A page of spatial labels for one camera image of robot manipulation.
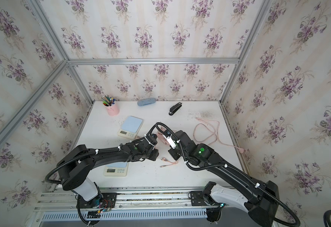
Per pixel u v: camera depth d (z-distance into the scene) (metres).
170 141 0.65
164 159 0.86
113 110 1.06
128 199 0.75
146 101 1.16
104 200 0.72
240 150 0.95
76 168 0.44
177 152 0.64
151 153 0.69
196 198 0.73
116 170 0.82
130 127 1.03
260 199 0.39
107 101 1.05
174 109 1.11
